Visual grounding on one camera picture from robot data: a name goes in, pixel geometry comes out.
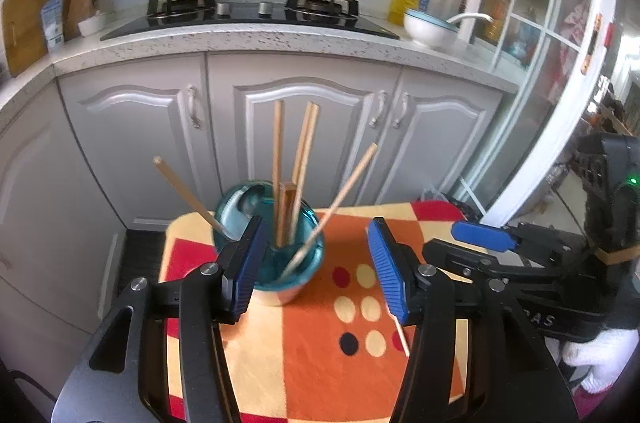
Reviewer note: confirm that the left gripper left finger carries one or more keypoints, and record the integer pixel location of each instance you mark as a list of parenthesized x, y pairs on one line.
[(239, 262)]

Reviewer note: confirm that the wooden cutting board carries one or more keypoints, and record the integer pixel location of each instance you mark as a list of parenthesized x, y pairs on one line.
[(22, 32)]

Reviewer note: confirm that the blue white packet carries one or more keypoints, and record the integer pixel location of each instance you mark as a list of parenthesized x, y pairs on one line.
[(52, 22)]

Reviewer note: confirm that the small white cup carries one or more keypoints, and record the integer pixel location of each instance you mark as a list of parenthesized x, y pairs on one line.
[(92, 25)]

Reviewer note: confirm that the wooden chopstick three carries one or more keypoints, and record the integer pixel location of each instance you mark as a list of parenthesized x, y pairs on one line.
[(295, 210)]

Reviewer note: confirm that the wooden knife block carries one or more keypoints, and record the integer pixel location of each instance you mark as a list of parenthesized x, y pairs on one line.
[(79, 11)]

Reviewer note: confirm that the white blue-rimmed bowl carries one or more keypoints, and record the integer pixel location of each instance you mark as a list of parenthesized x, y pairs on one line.
[(428, 31)]

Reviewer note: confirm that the golden metal fork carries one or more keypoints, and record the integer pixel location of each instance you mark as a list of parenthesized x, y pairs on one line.
[(301, 252)]

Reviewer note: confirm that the glass display cabinet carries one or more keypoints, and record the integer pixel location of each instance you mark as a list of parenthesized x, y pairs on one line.
[(553, 52)]

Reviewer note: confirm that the wooden chopstick two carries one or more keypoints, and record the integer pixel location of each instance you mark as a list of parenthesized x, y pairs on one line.
[(302, 152)]

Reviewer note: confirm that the orange patterned mat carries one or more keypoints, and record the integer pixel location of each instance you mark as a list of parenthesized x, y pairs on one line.
[(332, 354)]

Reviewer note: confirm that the black gas stove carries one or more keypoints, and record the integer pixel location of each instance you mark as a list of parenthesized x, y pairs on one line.
[(341, 15)]

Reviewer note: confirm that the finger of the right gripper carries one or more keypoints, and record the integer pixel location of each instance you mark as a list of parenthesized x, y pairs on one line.
[(461, 262), (491, 238)]

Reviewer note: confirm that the wooden chopstick one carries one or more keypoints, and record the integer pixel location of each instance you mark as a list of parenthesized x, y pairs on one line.
[(278, 117)]

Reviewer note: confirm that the white gloved right hand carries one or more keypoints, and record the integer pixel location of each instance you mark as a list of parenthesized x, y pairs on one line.
[(606, 356)]

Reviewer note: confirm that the floral ceramic utensil holder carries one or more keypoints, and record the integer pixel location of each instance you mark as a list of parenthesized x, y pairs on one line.
[(254, 198)]

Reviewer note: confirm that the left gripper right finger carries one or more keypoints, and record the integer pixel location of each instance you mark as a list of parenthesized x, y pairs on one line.
[(396, 266)]

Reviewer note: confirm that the grey kitchen cabinet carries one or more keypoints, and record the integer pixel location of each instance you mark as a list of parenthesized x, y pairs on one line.
[(80, 130)]

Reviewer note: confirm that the white ladle in bowl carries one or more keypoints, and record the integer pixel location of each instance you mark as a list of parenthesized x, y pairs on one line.
[(470, 16)]

